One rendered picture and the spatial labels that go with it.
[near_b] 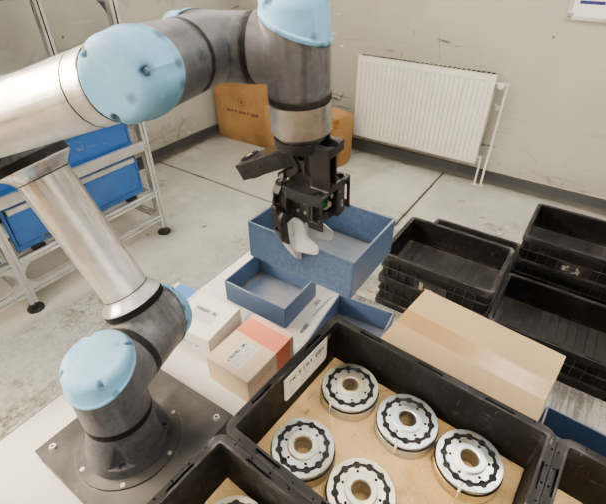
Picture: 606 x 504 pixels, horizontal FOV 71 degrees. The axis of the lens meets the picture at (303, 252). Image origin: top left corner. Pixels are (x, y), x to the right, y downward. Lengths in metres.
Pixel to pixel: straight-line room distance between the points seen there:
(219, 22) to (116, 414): 0.59
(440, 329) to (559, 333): 0.90
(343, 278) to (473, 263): 1.17
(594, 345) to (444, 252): 0.59
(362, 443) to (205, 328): 0.44
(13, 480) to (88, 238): 0.49
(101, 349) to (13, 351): 1.61
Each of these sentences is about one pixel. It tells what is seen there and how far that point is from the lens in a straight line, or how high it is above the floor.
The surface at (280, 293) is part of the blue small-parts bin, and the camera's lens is 1.21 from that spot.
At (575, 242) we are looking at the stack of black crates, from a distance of 2.09.
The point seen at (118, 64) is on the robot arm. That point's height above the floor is 1.43.
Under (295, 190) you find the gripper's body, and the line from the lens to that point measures 0.55.
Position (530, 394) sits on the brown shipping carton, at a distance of 0.90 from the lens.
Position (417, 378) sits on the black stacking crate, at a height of 0.90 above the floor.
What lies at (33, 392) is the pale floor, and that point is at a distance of 2.16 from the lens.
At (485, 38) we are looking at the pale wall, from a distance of 3.30.
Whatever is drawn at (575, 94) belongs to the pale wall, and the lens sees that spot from 3.28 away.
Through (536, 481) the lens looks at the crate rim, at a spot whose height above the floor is 0.92.
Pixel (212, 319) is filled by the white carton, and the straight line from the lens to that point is 1.04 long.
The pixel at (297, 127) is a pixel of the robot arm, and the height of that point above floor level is 1.34.
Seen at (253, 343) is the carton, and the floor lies 0.78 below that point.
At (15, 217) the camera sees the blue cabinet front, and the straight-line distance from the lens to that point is 2.32.
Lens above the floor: 1.52
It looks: 37 degrees down
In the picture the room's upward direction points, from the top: straight up
